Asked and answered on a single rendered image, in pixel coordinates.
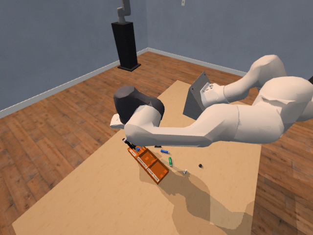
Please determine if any orange compartment tray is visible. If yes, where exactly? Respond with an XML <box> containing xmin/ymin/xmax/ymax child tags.
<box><xmin>128</xmin><ymin>146</ymin><xmax>169</xmax><ymax>185</ymax></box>

